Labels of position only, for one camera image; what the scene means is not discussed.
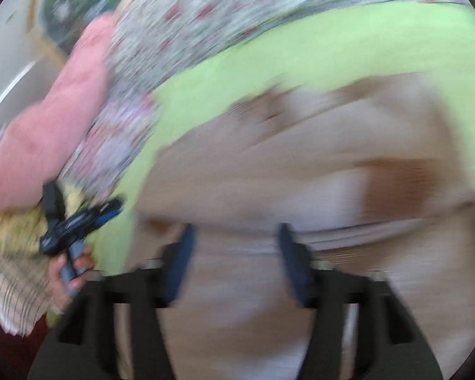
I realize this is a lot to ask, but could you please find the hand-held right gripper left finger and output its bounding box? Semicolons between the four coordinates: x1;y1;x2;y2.
28;224;197;380

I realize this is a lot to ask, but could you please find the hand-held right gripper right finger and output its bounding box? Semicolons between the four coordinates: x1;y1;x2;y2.
278;223;444;380

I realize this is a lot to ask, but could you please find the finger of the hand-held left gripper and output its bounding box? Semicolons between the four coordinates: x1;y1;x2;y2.
77;196;124;230
43;181;67;224

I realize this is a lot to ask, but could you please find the beige knit sweater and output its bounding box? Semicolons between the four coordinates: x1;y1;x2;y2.
115;74;475;380

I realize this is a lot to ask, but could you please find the person's left hand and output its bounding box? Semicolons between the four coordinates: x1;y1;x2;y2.
47;244;96;313

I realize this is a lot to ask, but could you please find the yellow cartoon print pillow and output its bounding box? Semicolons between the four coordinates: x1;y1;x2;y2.
0;182;100;260

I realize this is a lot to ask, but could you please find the purple floral pillow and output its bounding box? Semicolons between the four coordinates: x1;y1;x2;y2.
59;87;164;208

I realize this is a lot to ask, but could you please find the checked cloth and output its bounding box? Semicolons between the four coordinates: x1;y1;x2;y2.
0;245;61;337

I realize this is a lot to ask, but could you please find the pink quilt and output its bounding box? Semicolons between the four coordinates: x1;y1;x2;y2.
0;11;120;213

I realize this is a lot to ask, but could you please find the gold framed picture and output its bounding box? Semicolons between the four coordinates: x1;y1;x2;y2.
27;0;143;58

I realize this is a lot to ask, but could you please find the light green bed sheet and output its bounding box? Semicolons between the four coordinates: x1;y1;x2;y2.
47;2;475;327

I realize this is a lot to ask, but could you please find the white red floral quilt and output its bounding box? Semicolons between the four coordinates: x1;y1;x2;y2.
103;0;473;92

